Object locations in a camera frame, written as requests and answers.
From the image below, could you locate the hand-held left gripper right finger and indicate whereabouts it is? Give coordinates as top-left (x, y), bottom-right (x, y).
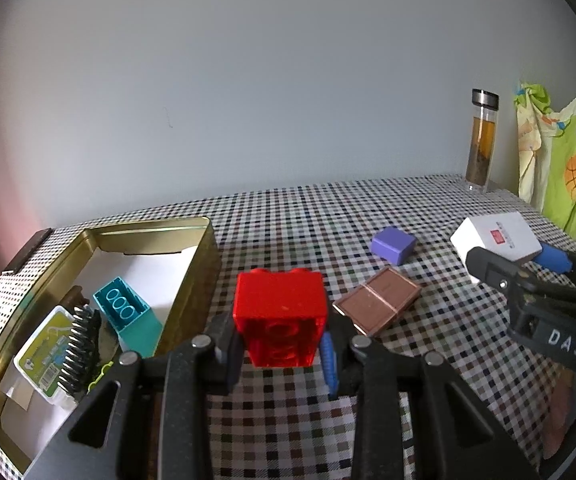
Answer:
top-left (320, 317), bottom-right (539, 480)

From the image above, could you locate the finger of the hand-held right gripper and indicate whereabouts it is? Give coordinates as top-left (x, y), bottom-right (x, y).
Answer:
top-left (465, 246), bottom-right (536, 306)
top-left (535, 241), bottom-right (576, 292)

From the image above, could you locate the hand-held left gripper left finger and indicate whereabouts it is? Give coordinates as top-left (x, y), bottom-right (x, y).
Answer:
top-left (23, 312), bottom-right (244, 480)

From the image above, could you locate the white box with red label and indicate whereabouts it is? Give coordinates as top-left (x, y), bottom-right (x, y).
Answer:
top-left (450, 211), bottom-right (543, 286)

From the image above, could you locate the red building block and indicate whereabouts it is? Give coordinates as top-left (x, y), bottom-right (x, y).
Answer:
top-left (233, 269), bottom-right (329, 368)

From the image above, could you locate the gold metal tin box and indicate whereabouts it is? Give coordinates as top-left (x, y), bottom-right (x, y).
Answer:
top-left (0, 216), bottom-right (221, 476)

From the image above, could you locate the teal building block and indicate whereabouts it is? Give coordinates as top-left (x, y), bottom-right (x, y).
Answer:
top-left (92, 276), bottom-right (164, 358)

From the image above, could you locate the black comb brush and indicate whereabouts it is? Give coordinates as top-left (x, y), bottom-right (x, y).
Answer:
top-left (58, 305), bottom-right (119, 393)

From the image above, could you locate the green and white packet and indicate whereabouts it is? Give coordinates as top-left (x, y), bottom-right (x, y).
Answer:
top-left (13, 305), bottom-right (86, 406)

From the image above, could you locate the person's right hand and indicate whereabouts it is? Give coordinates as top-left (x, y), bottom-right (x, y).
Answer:
top-left (540, 372), bottom-right (576, 461)

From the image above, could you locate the brown flat box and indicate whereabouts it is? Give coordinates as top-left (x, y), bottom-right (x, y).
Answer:
top-left (332, 266), bottom-right (423, 338)

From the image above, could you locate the green printed cloth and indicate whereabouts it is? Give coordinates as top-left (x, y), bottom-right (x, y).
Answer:
top-left (514, 81), bottom-right (576, 261)

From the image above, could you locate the purple cube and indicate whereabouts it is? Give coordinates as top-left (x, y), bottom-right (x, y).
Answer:
top-left (370, 226), bottom-right (417, 266)

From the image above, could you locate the white paper liner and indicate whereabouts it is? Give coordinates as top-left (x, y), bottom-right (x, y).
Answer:
top-left (0, 247), bottom-right (201, 461)

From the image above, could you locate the glass tea bottle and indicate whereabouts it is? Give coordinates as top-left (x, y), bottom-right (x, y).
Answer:
top-left (464, 88), bottom-right (500, 192)

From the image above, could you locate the checkered tablecloth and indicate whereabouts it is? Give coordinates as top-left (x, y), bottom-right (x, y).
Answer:
top-left (0, 174), bottom-right (576, 480)

